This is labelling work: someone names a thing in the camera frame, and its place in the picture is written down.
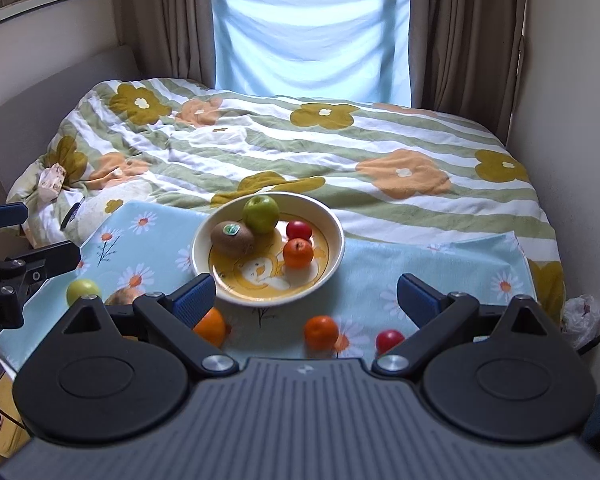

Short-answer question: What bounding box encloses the brown kiwi with sticker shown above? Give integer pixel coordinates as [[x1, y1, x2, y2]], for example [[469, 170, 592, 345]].
[[210, 221, 256, 258]]

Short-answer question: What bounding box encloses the round red cherry tomato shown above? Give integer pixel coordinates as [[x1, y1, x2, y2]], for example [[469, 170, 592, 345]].
[[375, 330, 405, 356]]

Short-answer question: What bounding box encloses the grey bed headboard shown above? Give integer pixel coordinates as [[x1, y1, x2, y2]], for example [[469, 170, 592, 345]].
[[0, 46, 140, 193]]

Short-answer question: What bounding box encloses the large yellowish russet apple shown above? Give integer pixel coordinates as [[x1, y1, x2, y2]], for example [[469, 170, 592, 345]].
[[105, 287, 143, 307]]

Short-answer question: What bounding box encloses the light blue window sheet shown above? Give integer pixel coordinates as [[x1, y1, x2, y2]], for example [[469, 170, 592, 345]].
[[212, 0, 411, 105]]

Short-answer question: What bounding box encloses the brown curtain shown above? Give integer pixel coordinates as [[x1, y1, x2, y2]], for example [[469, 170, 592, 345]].
[[408, 0, 527, 142], [112, 0, 215, 88]]

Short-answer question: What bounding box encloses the small patterned cloth pouch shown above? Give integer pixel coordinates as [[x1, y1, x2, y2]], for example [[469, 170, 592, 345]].
[[38, 162, 67, 204]]

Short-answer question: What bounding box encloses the small green apple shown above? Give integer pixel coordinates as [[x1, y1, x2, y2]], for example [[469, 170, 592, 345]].
[[66, 278, 102, 307]]

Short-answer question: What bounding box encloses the small tangerine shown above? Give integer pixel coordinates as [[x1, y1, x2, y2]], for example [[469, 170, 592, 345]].
[[303, 315, 339, 352], [283, 238, 314, 269]]

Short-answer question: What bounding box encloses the white plastic bag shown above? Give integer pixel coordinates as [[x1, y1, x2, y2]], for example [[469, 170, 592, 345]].
[[560, 295, 600, 350]]

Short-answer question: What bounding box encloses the medium orange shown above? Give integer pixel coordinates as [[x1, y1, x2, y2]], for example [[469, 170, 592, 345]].
[[193, 308, 227, 348]]

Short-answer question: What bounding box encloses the red oval tomato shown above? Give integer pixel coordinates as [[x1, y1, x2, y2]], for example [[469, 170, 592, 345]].
[[286, 220, 313, 242]]

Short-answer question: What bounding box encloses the cream yellow ceramic bowl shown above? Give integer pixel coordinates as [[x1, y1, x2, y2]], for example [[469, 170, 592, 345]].
[[192, 192, 346, 308]]

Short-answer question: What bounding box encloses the blue daisy tablecloth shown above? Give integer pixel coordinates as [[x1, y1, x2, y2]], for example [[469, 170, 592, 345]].
[[0, 203, 534, 370]]

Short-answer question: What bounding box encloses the striped floral duvet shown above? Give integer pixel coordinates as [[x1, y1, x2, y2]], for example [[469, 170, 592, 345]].
[[7, 78, 565, 320]]

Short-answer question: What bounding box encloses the brown right curtain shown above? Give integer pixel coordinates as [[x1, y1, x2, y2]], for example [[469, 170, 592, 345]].
[[408, 0, 527, 142]]

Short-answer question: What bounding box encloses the brown left curtain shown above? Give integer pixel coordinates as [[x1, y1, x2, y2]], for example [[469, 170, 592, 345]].
[[112, 0, 215, 88]]

